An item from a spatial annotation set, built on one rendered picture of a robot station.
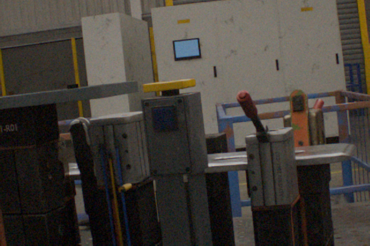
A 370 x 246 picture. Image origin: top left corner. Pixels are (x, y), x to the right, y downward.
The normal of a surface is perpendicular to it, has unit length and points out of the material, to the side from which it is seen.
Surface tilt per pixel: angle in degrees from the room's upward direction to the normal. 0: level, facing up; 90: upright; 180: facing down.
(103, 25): 90
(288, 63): 90
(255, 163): 90
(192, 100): 90
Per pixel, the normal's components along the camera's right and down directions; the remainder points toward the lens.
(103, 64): -0.11, 0.07
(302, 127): -0.33, -0.12
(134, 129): 0.94, -0.09
